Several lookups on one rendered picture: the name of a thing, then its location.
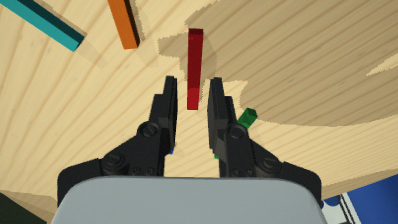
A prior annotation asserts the red rod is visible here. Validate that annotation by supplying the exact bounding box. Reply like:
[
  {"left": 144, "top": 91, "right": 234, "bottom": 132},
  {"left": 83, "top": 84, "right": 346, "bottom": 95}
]
[{"left": 187, "top": 28, "right": 203, "bottom": 110}]

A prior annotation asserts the orange rod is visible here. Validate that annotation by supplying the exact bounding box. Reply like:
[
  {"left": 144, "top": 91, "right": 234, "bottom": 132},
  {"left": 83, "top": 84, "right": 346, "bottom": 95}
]
[{"left": 107, "top": 0, "right": 140, "bottom": 50}]

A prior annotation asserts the green rod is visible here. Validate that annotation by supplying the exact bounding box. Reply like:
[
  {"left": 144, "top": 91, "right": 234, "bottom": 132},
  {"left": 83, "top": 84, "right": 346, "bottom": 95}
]
[{"left": 214, "top": 108, "right": 258, "bottom": 159}]

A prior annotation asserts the turquoise rod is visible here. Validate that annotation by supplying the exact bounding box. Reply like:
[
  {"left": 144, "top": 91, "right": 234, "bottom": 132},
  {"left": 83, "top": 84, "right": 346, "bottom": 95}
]
[{"left": 0, "top": 0, "right": 84, "bottom": 52}]

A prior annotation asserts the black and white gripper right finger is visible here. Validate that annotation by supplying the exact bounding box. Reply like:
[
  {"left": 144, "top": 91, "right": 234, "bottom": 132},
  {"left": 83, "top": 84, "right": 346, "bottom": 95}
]
[{"left": 207, "top": 77, "right": 322, "bottom": 208}]

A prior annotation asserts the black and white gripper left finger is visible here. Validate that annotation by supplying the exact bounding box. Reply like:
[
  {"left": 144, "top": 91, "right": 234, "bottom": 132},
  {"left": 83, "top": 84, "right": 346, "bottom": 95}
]
[{"left": 57, "top": 76, "right": 178, "bottom": 208}]

